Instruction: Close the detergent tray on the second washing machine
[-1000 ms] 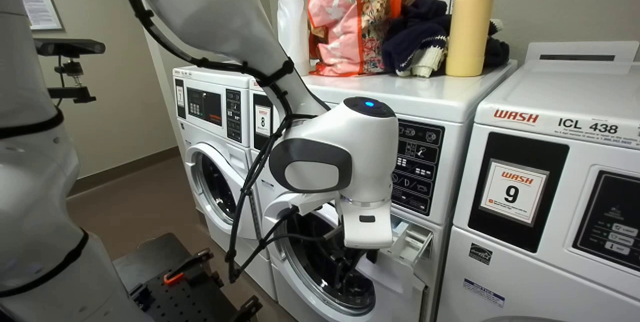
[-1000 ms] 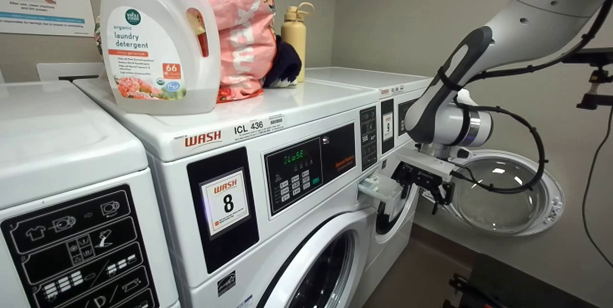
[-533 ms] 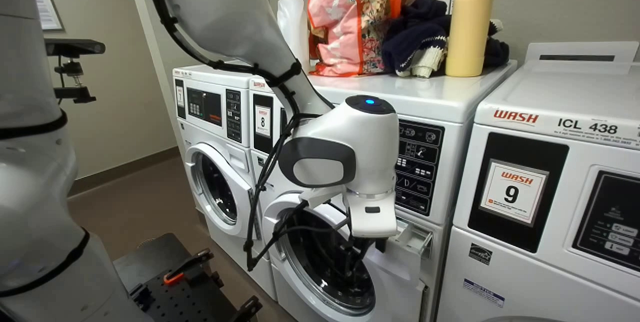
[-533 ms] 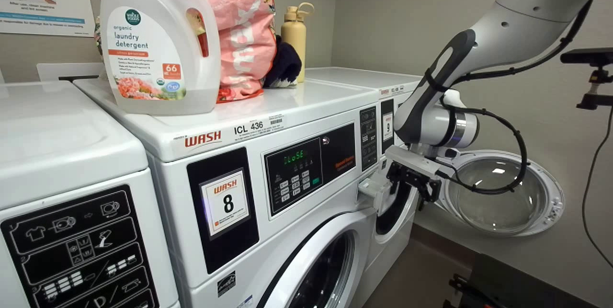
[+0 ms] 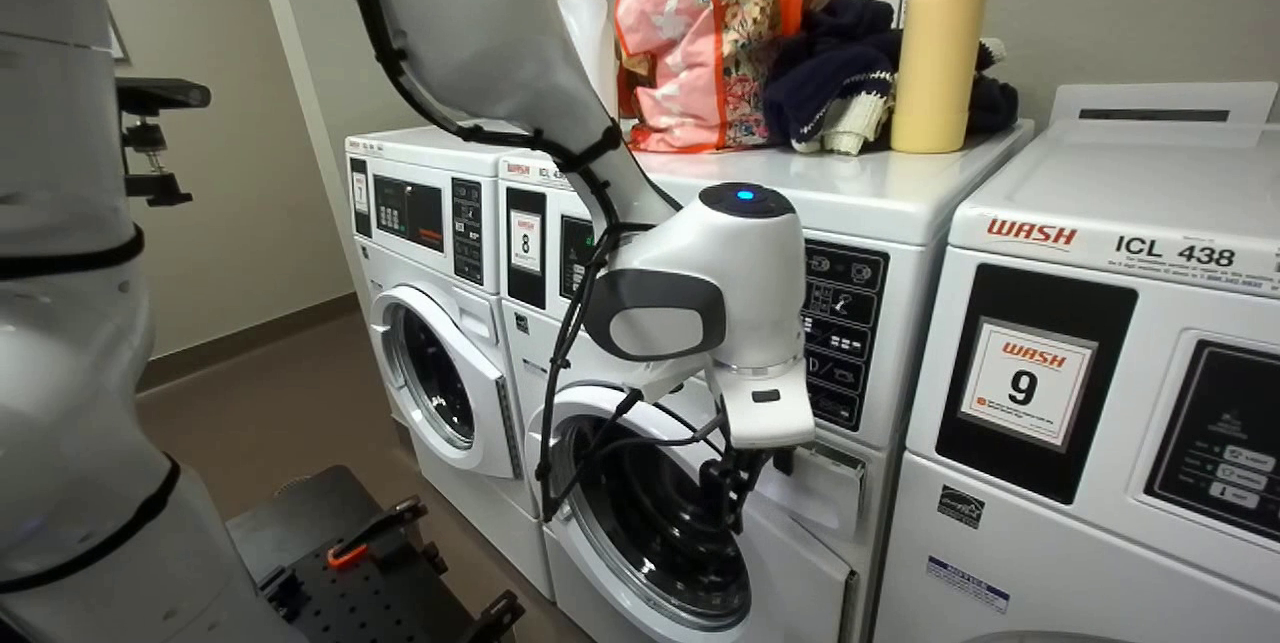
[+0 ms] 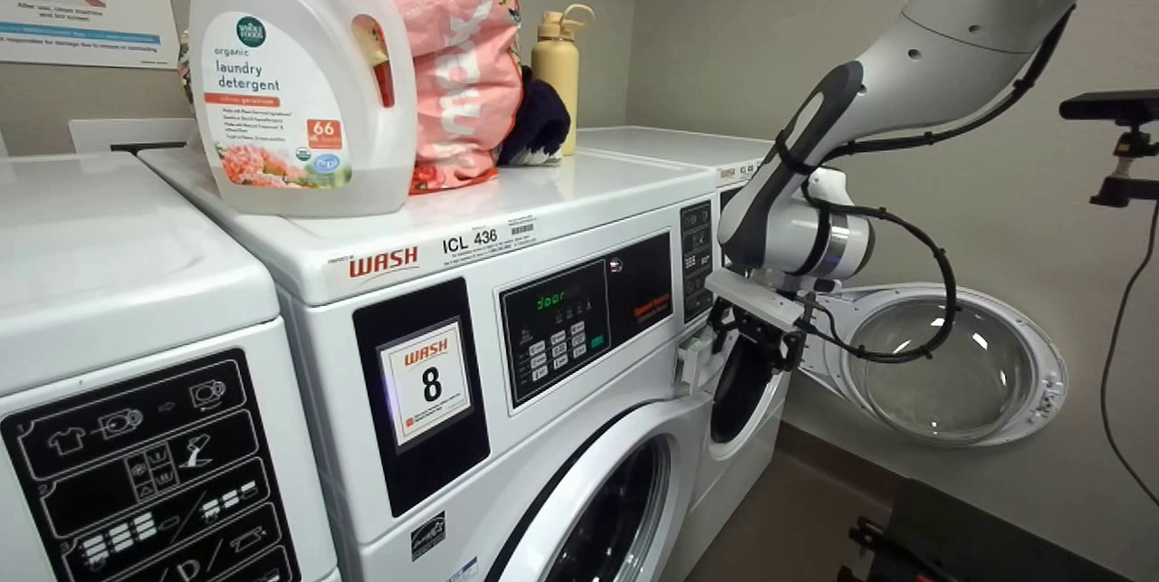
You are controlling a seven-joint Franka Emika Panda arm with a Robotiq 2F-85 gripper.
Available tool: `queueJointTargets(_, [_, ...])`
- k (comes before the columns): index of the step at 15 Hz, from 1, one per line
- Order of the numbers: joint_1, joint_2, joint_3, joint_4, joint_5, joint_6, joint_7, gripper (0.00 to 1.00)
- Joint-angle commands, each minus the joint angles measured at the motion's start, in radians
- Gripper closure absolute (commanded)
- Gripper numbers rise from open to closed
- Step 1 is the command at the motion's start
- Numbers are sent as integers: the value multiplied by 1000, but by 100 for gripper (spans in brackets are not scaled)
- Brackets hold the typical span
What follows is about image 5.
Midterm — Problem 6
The round washing machine door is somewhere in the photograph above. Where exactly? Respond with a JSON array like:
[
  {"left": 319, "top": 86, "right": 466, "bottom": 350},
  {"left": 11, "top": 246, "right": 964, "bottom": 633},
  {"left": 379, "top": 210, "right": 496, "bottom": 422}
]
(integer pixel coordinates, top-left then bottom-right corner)
[
  {"left": 369, "top": 284, "right": 524, "bottom": 481},
  {"left": 526, "top": 382, "right": 859, "bottom": 643}
]

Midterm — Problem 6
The washing machine with sign seven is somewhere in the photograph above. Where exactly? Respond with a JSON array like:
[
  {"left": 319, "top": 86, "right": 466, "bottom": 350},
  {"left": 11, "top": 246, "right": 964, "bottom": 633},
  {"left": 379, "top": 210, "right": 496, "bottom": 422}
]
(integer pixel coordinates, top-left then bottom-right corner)
[{"left": 344, "top": 126, "right": 557, "bottom": 601}]

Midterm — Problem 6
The camera on mount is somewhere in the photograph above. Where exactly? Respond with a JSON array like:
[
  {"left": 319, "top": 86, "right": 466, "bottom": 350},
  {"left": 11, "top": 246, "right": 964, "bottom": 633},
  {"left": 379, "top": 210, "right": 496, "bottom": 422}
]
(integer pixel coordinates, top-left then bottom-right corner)
[{"left": 115, "top": 77, "right": 213, "bottom": 208}]

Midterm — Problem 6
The washing machine with sign nine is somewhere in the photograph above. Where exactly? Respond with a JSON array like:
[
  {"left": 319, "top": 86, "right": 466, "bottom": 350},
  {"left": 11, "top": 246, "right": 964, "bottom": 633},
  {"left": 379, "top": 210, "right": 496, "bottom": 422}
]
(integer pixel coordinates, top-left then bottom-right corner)
[{"left": 873, "top": 81, "right": 1280, "bottom": 643}]

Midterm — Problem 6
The clamp with orange trigger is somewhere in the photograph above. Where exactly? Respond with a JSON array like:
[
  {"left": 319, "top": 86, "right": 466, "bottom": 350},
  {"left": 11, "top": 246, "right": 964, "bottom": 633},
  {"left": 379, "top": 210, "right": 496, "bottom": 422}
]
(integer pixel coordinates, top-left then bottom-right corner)
[{"left": 325, "top": 495, "right": 448, "bottom": 576}]

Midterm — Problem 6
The white detergent bottle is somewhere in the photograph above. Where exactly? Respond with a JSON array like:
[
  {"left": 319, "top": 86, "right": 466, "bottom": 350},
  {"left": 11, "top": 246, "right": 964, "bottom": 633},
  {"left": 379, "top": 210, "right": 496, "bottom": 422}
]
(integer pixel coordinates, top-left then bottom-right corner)
[{"left": 557, "top": 0, "right": 620, "bottom": 121}]

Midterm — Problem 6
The pink floral bag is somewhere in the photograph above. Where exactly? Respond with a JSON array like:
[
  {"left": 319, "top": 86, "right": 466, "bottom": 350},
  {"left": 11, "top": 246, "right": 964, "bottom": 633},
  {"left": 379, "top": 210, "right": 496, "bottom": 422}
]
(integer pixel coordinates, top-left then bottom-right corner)
[{"left": 612, "top": 0, "right": 850, "bottom": 155}]

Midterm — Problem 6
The black clamp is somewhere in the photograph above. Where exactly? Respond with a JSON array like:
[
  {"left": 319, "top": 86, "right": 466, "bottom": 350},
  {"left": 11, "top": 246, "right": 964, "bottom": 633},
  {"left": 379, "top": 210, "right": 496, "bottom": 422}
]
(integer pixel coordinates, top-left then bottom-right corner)
[{"left": 458, "top": 590, "right": 527, "bottom": 643}]

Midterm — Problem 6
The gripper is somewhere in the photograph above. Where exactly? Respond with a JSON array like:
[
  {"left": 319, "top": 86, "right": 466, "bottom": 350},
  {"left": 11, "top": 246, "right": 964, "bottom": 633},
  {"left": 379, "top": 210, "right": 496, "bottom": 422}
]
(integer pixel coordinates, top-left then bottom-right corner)
[{"left": 700, "top": 446, "right": 774, "bottom": 535}]

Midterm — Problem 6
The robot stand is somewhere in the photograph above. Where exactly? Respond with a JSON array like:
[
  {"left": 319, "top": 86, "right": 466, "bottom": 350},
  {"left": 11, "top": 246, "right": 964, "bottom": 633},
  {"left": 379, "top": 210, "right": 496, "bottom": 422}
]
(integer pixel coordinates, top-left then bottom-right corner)
[{"left": 227, "top": 465, "right": 527, "bottom": 643}]

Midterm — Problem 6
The yellow water bottle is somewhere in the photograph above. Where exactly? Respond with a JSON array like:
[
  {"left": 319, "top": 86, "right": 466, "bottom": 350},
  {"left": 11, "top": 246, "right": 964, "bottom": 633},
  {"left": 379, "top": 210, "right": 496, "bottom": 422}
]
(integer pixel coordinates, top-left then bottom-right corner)
[{"left": 889, "top": 0, "right": 989, "bottom": 155}]

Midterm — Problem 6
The navy blue clothing heap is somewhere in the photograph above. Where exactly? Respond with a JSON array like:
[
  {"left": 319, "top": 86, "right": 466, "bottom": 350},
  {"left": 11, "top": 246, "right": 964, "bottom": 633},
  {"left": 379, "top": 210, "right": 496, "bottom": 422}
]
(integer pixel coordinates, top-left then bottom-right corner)
[{"left": 763, "top": 0, "right": 1021, "bottom": 157}]

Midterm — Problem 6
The washing machine with sign eight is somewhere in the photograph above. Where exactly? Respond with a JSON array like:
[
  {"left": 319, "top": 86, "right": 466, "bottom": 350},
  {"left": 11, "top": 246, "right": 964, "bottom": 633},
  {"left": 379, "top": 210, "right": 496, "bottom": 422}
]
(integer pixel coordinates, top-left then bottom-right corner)
[{"left": 497, "top": 117, "right": 1037, "bottom": 643}]

